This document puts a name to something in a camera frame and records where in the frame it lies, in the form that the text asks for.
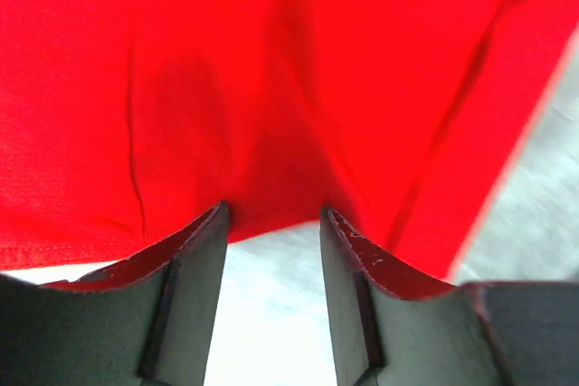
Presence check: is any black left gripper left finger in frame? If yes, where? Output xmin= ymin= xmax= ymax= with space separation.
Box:
xmin=1 ymin=203 xmax=230 ymax=385

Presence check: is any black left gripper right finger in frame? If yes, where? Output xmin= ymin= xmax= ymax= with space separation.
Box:
xmin=320 ymin=209 xmax=578 ymax=386

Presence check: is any red t-shirt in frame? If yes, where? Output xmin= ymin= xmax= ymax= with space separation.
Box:
xmin=1 ymin=0 xmax=578 ymax=278

